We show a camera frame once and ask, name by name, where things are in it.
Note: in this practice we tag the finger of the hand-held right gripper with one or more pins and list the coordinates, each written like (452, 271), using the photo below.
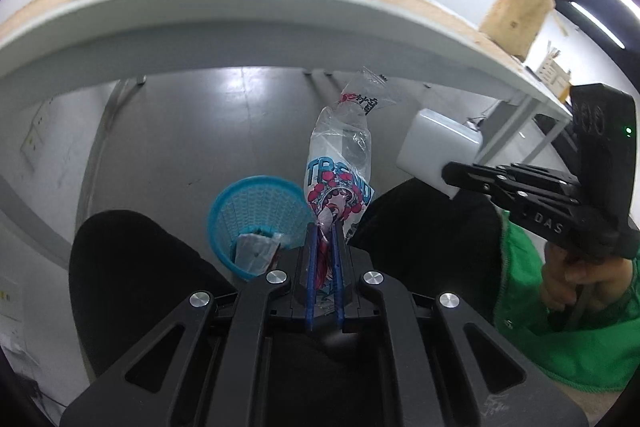
(480, 179)
(540, 179)

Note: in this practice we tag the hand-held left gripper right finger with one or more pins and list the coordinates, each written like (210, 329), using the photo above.
(340, 267)

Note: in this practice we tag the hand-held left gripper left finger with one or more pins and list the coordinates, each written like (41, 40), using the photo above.
(311, 267)

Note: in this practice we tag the printed snack wrapper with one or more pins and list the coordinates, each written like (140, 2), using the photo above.
(255, 252)

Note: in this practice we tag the blue plastic wastebasket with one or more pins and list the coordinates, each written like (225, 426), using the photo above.
(250, 207)

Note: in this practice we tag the clear printed plastic bag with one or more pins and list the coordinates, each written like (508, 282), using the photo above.
(335, 177)

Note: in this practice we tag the person's right hand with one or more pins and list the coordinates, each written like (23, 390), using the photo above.
(555, 287)

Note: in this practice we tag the white plastic box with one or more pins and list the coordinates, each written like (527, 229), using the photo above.
(435, 152)

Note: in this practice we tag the person's legs black trousers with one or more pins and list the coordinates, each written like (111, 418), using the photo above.
(425, 247)

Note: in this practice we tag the cardboard box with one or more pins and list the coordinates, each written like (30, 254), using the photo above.
(517, 14)

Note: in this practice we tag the white table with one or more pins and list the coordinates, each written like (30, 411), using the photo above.
(250, 32)

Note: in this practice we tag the white wall socket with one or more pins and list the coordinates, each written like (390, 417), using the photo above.
(45, 116)
(37, 138)

